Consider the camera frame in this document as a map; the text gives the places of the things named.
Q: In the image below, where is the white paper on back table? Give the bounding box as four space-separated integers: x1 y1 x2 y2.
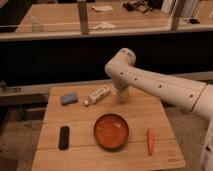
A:
92 5 113 12

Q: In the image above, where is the orange carrot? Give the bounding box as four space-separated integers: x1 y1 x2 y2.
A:
147 128 155 156

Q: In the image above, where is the orange ceramic bowl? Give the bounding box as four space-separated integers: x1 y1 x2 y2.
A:
93 113 129 150

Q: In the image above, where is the grey metal post right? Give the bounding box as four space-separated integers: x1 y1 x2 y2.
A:
170 0 186 30

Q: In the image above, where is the translucent plastic cup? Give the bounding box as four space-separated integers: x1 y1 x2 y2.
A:
116 88 129 103

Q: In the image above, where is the crumpled white paper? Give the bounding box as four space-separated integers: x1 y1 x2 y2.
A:
92 22 116 30

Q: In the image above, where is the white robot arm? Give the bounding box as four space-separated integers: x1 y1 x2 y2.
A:
105 48 213 171

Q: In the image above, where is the black cables pile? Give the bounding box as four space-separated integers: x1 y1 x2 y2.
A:
122 0 164 14

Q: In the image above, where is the small black object back table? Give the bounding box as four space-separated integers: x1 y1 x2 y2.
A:
189 18 200 24

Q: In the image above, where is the grey metal post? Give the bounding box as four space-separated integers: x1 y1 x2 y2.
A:
77 0 89 35
170 0 186 30

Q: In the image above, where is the blue sponge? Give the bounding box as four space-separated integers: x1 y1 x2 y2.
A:
60 93 78 105

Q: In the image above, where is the black rectangular remote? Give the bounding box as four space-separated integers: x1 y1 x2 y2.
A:
58 126 69 150

